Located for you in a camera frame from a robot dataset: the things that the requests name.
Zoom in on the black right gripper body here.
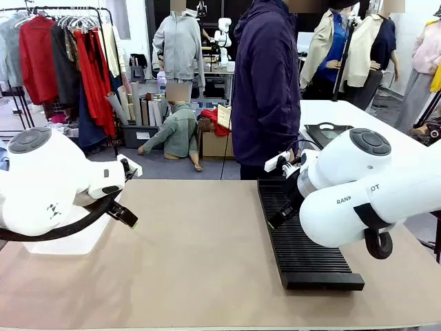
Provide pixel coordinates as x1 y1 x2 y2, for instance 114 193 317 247
282 164 306 208

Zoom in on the black plastic tray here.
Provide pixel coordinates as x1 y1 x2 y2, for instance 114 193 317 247
303 123 355 151

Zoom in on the black slotted rack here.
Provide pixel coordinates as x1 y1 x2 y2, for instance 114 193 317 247
257 177 365 292

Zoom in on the clear plastic box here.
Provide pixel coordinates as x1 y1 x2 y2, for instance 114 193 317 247
22 192 121 256

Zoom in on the dark storage bin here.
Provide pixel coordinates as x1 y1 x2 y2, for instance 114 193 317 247
121 124 163 150

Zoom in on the brown cardboard box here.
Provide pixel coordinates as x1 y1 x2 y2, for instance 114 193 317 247
199 129 235 160

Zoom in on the white table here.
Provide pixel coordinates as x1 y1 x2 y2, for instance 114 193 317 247
298 99 431 163

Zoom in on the navy garment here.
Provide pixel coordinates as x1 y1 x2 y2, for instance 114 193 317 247
78 79 107 149

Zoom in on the mannequin torso in green shirt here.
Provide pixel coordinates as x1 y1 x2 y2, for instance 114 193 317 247
137 84 204 172

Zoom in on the grey paper roll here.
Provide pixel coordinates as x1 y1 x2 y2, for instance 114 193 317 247
105 91 129 127

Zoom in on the person in purple jacket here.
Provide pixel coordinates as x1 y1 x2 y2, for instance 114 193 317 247
230 0 302 181

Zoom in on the red cloth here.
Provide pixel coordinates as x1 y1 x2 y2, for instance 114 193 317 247
200 108 232 137

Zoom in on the red dress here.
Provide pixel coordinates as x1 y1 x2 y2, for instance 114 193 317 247
74 29 116 137

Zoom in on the black tripod pole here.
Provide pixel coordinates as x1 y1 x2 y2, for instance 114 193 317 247
331 15 359 103

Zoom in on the mannequin in beige coat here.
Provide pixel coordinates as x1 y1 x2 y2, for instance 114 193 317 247
299 0 356 101

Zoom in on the dark grey garment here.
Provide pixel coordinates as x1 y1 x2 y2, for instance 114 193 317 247
50 22 82 110

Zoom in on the mannequin in cream jacket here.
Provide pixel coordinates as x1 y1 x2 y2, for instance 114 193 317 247
344 3 400 111

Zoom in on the cream garment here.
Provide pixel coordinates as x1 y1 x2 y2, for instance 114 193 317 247
99 23 121 79

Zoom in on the white humanoid robot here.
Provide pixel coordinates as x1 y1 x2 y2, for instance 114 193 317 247
209 17 234 66

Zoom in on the mannequin in grey hoodie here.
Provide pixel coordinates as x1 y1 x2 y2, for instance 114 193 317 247
151 0 207 92

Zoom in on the red shirt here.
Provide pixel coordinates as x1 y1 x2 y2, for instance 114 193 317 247
19 15 59 106

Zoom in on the mannequin in pink top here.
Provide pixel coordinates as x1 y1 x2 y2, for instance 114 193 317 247
394 8 441 134

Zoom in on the light grey garment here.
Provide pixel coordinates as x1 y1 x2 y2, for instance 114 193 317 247
0 13 25 89

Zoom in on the black clothes rack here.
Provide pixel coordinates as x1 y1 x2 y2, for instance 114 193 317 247
0 6 120 158

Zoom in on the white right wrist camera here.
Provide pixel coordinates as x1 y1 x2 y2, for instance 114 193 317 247
264 150 292 173

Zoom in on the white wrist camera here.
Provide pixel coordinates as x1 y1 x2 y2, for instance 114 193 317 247
116 154 143 179
264 150 292 173

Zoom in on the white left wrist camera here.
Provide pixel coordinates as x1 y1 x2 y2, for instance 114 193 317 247
116 154 143 179

